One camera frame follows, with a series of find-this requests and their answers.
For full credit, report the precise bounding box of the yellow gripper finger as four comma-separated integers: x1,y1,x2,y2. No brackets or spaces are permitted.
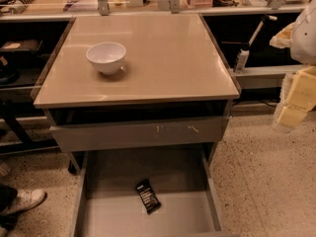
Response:
270,23,293,48
276,66,316,128

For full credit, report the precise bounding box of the black rxbar chocolate bar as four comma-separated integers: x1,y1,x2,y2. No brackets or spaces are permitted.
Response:
135,179,161,214

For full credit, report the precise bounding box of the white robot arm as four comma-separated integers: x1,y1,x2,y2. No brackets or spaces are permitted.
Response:
270,0,316,132

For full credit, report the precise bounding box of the grey top drawer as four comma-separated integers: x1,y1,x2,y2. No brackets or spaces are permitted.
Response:
50,116,228,152

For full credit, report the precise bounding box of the grey drawer cabinet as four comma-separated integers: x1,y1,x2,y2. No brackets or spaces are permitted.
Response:
30,13,242,237

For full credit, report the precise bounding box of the open grey middle drawer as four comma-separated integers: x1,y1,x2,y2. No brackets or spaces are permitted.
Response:
70,146,240,237

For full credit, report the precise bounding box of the white rod tool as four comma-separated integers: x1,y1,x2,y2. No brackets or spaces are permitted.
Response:
248,15,277,47

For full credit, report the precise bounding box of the white bottle with black cap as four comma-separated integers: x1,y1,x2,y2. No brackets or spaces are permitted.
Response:
233,45,250,73

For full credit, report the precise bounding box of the white ceramic bowl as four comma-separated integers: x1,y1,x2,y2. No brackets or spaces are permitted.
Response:
86,42,126,75

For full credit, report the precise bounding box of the black box on left shelf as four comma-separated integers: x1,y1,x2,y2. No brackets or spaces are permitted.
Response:
0,39,42,52

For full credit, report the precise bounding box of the white sneaker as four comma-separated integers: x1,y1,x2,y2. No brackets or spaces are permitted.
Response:
0,190,46,216

